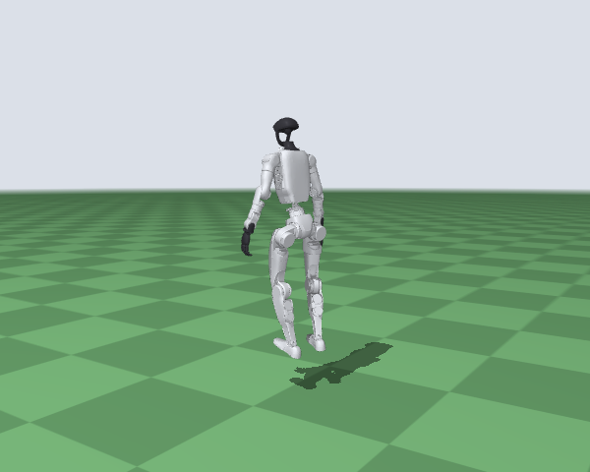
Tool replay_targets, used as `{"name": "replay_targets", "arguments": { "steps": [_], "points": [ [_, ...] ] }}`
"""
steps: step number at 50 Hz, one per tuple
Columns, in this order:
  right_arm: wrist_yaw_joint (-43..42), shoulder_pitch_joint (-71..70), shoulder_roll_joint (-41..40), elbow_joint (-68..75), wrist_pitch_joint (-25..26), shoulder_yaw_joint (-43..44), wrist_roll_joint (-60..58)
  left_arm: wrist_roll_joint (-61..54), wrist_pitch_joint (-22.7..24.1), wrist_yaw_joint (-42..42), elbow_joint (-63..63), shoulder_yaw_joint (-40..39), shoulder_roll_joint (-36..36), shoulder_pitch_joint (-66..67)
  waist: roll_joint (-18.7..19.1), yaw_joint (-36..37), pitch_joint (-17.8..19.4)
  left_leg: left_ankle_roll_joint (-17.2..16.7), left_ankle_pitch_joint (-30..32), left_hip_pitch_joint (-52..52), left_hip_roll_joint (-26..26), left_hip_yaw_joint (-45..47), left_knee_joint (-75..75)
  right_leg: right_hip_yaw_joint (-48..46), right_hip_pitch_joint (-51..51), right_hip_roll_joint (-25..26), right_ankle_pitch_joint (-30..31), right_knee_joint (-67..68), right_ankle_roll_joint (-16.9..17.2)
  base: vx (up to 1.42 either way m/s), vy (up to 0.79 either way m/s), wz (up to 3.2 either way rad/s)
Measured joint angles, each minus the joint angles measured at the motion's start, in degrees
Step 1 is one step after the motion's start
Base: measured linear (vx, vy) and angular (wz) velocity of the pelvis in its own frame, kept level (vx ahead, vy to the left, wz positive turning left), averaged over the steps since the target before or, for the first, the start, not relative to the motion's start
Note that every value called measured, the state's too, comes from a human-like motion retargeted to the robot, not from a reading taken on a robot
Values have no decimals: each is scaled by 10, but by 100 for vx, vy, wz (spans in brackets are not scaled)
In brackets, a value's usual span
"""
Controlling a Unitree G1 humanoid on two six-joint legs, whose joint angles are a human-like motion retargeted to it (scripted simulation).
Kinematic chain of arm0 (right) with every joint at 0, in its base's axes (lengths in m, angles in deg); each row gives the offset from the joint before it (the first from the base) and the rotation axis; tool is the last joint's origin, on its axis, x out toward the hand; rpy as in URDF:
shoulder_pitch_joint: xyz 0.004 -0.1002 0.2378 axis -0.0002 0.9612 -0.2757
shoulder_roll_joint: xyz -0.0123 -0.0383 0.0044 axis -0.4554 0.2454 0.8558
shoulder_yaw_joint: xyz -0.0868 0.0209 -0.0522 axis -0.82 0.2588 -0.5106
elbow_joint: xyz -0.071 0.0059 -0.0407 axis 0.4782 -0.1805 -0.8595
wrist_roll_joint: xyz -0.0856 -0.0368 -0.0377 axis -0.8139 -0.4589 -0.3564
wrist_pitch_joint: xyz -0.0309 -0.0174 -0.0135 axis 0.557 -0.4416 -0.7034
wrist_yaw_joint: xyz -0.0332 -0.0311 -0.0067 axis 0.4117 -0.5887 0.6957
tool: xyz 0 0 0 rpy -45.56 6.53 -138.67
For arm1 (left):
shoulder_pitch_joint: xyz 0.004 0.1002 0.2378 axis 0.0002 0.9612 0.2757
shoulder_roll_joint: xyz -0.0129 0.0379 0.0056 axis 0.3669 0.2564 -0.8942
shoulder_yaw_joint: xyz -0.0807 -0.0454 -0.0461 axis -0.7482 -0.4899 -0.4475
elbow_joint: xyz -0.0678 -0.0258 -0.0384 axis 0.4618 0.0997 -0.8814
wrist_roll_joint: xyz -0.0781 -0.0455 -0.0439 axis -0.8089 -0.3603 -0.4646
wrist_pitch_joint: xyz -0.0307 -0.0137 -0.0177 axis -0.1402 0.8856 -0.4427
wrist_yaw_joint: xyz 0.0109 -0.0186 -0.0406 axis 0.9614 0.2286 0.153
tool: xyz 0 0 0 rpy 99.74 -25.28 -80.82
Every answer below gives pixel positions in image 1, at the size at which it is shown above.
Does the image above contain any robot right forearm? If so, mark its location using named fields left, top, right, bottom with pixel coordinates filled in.
left=312, top=193, right=324, bottom=224

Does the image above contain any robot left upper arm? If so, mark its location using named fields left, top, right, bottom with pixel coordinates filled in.
left=260, top=152, right=280, bottom=200

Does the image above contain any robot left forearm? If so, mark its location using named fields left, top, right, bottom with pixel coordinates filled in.
left=244, top=186, right=265, bottom=229

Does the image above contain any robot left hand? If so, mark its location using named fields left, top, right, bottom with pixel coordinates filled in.
left=241, top=223, right=255, bottom=256

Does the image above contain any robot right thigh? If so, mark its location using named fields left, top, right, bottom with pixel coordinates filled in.
left=303, top=222, right=326, bottom=294

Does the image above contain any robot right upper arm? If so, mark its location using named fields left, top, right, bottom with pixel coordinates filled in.
left=307, top=154, right=323, bottom=198

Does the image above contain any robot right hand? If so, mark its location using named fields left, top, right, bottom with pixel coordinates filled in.
left=319, top=217, right=324, bottom=246

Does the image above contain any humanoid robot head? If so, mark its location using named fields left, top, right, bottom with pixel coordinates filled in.
left=273, top=117, right=299, bottom=150

